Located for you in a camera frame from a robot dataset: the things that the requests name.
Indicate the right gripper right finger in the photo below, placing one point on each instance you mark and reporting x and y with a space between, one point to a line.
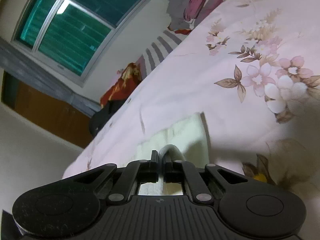
194 181

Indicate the left grey curtain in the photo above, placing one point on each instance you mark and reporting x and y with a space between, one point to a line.
24 69

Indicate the brown wooden door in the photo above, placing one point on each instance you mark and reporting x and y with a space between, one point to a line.
55 116

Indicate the black garment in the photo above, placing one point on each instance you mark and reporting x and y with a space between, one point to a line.
99 119

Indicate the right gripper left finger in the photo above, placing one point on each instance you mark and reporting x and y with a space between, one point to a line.
129 178

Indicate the red orange patterned cloth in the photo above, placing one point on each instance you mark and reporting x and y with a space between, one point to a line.
128 81

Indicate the grey striped mattress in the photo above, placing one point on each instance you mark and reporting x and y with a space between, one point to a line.
158 50

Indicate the window with green glass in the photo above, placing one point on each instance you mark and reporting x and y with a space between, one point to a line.
70 35

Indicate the white knitted sweater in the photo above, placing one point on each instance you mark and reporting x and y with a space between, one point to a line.
184 140

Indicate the pink floral bed sheet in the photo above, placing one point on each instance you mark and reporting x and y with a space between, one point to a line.
252 69

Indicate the stack of folded clothes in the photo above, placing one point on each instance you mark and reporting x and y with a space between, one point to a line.
187 14

